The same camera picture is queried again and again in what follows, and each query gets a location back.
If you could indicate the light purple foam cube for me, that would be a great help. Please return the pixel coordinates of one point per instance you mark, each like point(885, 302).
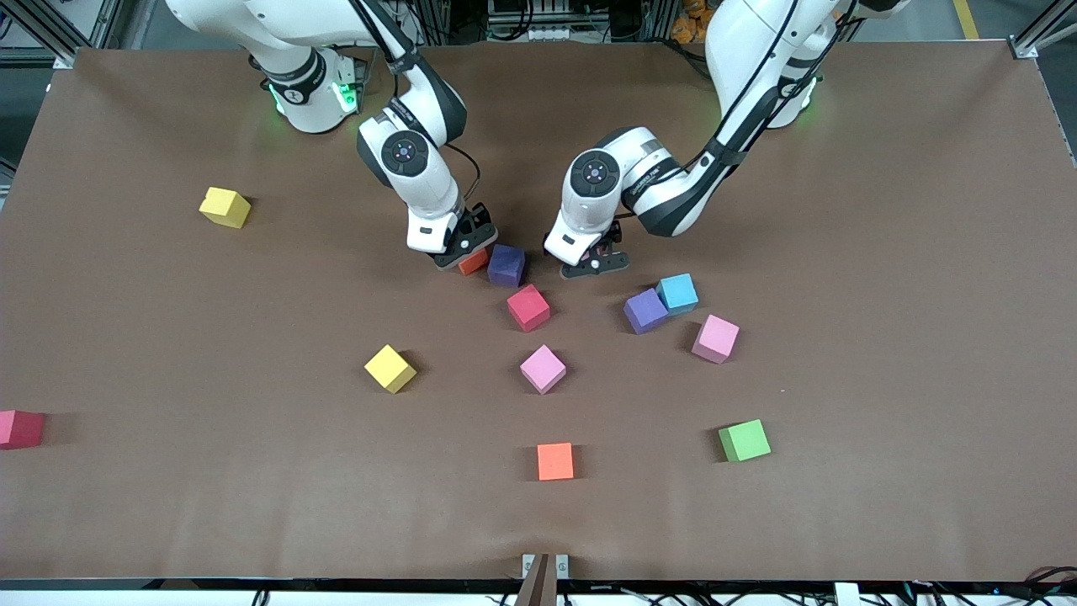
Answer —
point(645, 310)

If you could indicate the yellow foam cube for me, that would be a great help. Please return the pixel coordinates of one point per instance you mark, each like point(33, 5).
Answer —
point(225, 207)
point(389, 369)

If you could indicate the white power strip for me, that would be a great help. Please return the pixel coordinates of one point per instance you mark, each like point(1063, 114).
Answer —
point(538, 34)

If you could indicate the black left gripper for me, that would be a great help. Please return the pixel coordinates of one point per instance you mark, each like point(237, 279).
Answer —
point(607, 242)

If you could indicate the orange foam cube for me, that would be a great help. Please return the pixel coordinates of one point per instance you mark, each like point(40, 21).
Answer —
point(475, 262)
point(555, 461)

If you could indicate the pink foam cube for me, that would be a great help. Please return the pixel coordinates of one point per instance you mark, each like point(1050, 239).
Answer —
point(543, 369)
point(715, 338)

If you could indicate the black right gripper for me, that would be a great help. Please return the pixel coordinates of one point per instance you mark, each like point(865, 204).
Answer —
point(476, 220)

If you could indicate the small metal bracket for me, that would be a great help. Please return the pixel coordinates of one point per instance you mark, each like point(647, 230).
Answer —
point(528, 566)

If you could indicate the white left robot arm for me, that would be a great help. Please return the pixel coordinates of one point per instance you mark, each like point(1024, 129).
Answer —
point(757, 50)

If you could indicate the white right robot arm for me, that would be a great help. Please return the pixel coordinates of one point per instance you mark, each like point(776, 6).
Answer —
point(421, 168)

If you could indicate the large table cover sheet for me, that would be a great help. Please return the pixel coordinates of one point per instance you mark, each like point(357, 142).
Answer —
point(252, 505)

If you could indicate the bag of orange snacks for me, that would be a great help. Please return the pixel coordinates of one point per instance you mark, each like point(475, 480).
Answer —
point(690, 25)

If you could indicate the green foam cube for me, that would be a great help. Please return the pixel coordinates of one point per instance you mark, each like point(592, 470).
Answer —
point(744, 440)

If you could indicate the dark violet foam cube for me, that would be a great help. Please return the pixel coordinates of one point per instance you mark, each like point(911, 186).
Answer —
point(506, 266)

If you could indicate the aluminium frame profile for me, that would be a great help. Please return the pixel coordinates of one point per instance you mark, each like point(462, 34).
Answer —
point(101, 25)
point(1043, 29)

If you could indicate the red foam cube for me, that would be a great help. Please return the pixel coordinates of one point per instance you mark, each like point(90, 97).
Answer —
point(20, 428)
point(528, 307)

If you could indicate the blue foam cube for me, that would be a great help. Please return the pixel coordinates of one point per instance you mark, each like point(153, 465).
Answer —
point(677, 294)

